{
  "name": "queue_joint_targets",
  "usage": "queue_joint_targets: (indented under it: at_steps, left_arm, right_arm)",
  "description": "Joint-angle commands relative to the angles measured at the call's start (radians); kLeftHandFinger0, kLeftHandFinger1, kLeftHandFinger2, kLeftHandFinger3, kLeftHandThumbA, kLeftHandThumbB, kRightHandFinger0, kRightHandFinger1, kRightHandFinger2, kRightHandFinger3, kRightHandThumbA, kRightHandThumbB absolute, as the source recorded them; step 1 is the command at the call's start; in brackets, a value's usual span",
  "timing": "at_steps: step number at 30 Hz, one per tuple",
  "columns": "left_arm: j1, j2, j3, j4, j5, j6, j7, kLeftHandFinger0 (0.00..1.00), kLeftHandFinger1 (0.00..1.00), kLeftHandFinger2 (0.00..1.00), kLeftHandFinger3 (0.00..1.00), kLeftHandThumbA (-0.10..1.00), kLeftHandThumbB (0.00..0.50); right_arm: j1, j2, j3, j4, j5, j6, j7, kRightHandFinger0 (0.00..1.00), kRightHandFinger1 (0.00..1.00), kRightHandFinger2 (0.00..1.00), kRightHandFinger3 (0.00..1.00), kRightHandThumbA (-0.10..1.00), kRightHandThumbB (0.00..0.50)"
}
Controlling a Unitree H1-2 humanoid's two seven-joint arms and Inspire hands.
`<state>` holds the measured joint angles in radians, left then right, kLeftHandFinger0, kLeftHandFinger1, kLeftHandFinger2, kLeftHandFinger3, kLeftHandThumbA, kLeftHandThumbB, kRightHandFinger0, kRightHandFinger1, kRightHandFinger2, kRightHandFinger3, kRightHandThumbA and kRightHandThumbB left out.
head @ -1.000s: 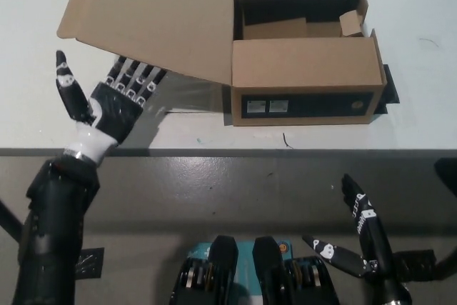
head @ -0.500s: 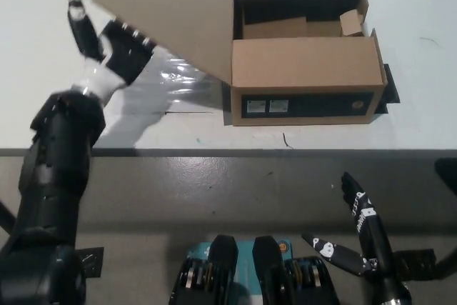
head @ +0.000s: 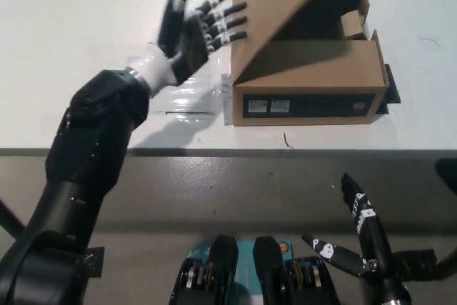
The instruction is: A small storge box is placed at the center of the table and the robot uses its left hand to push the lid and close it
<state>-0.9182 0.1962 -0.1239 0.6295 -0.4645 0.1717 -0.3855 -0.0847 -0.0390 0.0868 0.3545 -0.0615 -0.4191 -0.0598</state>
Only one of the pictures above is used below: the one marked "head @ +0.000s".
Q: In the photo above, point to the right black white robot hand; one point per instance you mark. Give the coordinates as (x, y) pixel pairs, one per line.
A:
(369, 233)

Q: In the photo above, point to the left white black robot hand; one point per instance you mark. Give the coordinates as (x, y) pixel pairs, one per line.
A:
(182, 44)

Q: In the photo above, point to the brown cardboard box with lid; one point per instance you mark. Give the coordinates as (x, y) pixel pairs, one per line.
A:
(307, 69)

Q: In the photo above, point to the black teal robot body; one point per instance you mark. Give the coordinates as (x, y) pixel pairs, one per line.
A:
(267, 269)

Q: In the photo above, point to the clear plastic sheet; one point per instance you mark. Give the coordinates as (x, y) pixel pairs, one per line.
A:
(200, 94)

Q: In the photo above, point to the black floor tape patch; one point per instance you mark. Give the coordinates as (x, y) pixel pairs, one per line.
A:
(417, 260)
(94, 262)

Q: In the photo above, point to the black diagonal table leg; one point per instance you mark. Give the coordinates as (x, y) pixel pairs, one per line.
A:
(9, 219)

